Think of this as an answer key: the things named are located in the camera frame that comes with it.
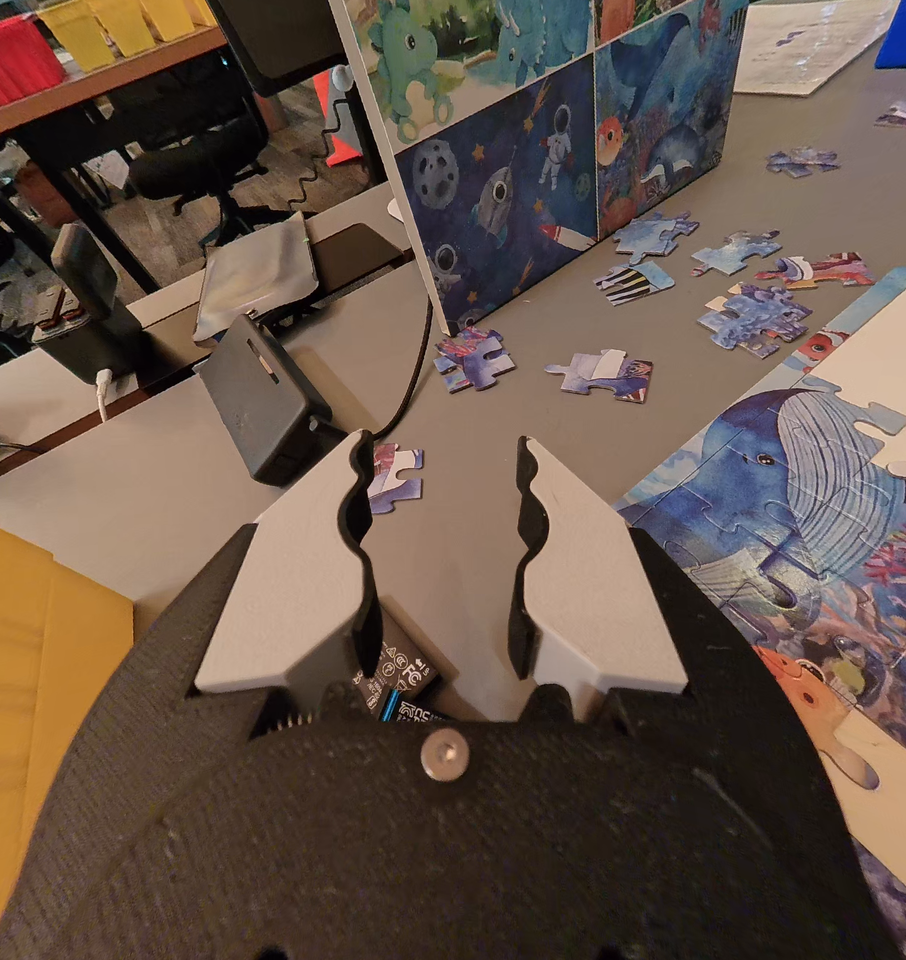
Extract orange floor object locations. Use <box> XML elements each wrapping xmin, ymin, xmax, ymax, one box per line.
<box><xmin>324</xmin><ymin>71</ymin><xmax>365</xmax><ymax>168</ymax></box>

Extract black braided cable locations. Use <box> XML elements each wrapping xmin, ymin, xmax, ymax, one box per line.
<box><xmin>374</xmin><ymin>294</ymin><xmax>436</xmax><ymax>445</ymax></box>

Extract black power bank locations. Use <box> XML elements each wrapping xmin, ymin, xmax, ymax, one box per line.
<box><xmin>33</xmin><ymin>223</ymin><xmax>155</xmax><ymax>387</ymax></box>

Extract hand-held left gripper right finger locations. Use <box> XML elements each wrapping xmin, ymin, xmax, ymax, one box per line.
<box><xmin>507</xmin><ymin>435</ymin><xmax>690</xmax><ymax>723</ymax></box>

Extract black monitor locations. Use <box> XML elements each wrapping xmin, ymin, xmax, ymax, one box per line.
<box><xmin>205</xmin><ymin>0</ymin><xmax>343</xmax><ymax>99</ymax></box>

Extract large yellow storage bin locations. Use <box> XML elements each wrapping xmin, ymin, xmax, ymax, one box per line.
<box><xmin>0</xmin><ymin>510</ymin><xmax>136</xmax><ymax>927</ymax></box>

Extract ocean jigsaw puzzle board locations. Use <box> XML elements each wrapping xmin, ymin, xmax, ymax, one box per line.
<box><xmin>616</xmin><ymin>266</ymin><xmax>906</xmax><ymax>960</ymax></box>

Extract white patch blue puzzle piece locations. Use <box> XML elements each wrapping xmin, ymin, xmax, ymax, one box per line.
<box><xmin>544</xmin><ymin>348</ymin><xmax>655</xmax><ymax>405</ymax></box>

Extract black charging hub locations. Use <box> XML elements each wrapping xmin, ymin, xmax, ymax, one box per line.
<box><xmin>200</xmin><ymin>315</ymin><xmax>334</xmax><ymax>487</ymax></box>

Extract pile of loose puzzle pieces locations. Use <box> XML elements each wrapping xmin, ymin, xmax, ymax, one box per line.
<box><xmin>614</xmin><ymin>211</ymin><xmax>877</xmax><ymax>361</ymax></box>

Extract wooden table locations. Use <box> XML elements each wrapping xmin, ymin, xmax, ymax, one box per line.
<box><xmin>0</xmin><ymin>26</ymin><xmax>232</xmax><ymax>295</ymax></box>

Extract red storage bin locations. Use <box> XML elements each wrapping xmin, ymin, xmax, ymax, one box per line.
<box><xmin>0</xmin><ymin>18</ymin><xmax>67</xmax><ymax>118</ymax></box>

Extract striped fish puzzle piece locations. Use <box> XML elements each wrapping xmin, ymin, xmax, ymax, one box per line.
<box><xmin>594</xmin><ymin>261</ymin><xmax>676</xmax><ymax>308</ymax></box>

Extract black office chair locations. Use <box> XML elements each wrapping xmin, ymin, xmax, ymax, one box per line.
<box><xmin>126</xmin><ymin>112</ymin><xmax>270</xmax><ymax>235</ymax></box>

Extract silver foil pouch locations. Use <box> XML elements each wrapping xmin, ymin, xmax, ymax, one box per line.
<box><xmin>194</xmin><ymin>211</ymin><xmax>321</xmax><ymax>343</ymax></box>

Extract illustrated puzzle box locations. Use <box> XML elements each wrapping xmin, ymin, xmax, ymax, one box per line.
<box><xmin>329</xmin><ymin>0</ymin><xmax>751</xmax><ymax>339</ymax></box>

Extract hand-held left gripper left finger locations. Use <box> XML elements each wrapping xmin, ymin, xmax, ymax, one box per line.
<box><xmin>194</xmin><ymin>429</ymin><xmax>382</xmax><ymax>696</ymax></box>

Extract purple fan coral puzzle piece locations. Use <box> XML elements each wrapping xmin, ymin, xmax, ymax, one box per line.
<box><xmin>366</xmin><ymin>444</ymin><xmax>426</xmax><ymax>516</ymax></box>

